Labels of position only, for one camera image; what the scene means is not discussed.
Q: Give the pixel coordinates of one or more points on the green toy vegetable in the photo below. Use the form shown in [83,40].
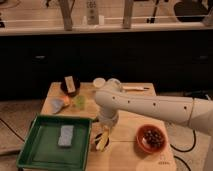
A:
[79,102]

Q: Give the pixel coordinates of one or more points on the metal cup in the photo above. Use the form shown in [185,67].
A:
[114,83]

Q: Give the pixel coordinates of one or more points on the orange toy fruit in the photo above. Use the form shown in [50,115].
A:
[66,100]

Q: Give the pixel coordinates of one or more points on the yellow banana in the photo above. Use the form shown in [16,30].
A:
[103,140]

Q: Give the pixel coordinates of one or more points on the orange bowl with dark berries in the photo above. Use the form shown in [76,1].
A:
[150,139]

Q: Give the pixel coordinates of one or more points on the dark round plate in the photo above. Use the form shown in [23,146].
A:
[64,87]

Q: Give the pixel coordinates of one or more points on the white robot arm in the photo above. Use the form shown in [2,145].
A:
[194,113]

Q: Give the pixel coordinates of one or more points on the blue sponge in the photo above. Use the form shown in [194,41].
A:
[66,135]

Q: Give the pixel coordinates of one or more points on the tan wooden block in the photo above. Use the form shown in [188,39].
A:
[70,84]

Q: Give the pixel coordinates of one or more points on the green plastic tray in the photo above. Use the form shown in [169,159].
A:
[42,151]

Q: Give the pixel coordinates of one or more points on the white-handled utensil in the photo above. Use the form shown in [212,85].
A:
[135,88]

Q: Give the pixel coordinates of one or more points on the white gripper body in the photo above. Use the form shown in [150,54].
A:
[107,120]

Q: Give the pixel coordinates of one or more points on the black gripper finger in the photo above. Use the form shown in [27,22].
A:
[98,138]

